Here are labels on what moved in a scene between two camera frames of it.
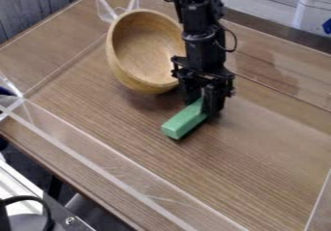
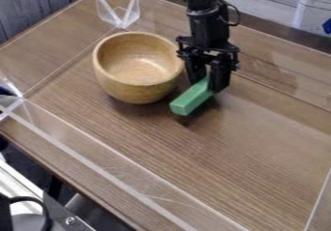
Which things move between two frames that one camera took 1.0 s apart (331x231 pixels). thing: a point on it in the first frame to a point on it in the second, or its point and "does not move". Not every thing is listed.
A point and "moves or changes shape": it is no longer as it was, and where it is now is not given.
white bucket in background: x=313 y=11 does not move
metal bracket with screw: x=63 y=217 does not move
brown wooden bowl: x=144 y=39 moves or changes shape
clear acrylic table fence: x=192 y=116 does not move
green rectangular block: x=185 y=121 moves or changes shape
